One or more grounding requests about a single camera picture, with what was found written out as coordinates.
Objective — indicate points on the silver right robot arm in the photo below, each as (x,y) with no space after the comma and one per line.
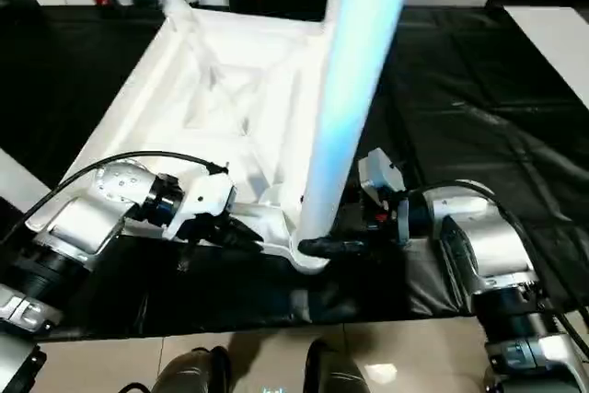
(483,241)

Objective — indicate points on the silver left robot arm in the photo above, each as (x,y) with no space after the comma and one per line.
(87,223)

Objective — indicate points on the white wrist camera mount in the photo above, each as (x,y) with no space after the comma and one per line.
(207,195)
(379,167)

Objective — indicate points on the black mat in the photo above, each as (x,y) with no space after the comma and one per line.
(460,89)

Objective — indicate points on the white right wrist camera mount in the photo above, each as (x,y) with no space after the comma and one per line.
(379,167)

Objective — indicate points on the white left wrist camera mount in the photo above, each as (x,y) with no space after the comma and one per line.
(207,195)

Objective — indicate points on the white flat panel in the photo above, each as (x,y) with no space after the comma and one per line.
(552,48)

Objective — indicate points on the dark right robot leg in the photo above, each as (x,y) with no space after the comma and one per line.
(336,367)

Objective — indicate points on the dark robot leg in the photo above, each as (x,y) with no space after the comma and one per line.
(188,370)
(336,367)

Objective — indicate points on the dark left robot leg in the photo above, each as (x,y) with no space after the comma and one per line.
(188,370)

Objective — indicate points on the white plastic table top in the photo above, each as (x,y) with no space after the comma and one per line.
(253,43)

